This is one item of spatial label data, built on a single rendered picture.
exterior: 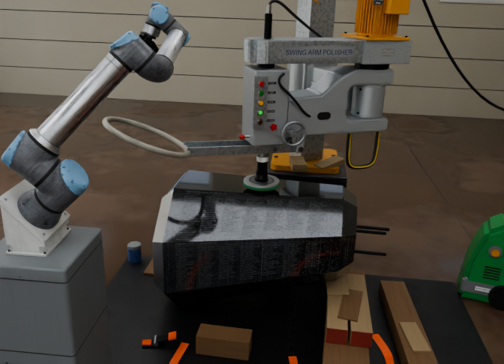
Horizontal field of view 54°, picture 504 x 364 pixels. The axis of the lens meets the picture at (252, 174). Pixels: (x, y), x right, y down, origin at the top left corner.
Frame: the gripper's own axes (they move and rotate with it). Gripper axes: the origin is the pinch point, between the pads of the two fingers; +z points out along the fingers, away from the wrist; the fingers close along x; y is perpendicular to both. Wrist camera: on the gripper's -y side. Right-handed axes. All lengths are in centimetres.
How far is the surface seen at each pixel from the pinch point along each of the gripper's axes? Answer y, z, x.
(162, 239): -21, 82, 43
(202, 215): -37, 62, 50
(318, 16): -105, -73, 20
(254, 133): -40, 6, 58
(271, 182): -64, 31, 66
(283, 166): -118, 29, 35
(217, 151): -31, 23, 47
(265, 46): -28, -38, 51
